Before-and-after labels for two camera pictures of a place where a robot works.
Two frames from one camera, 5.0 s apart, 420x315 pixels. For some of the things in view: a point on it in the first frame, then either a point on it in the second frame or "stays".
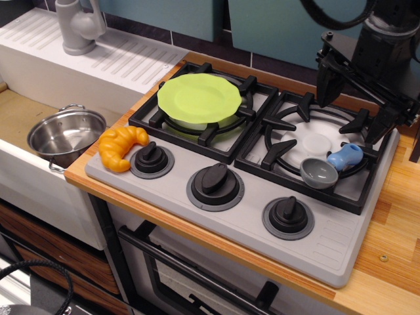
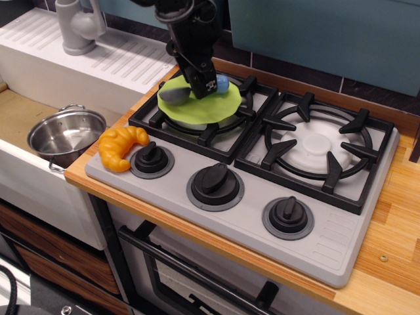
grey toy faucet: x=80 y=29 stays
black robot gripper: x=341 y=63 → x=194 y=27
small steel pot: x=65 y=135 stays
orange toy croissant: x=115 y=143 stays
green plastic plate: x=198 y=98 stays
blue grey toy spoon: x=319 y=173 → x=175 y=96
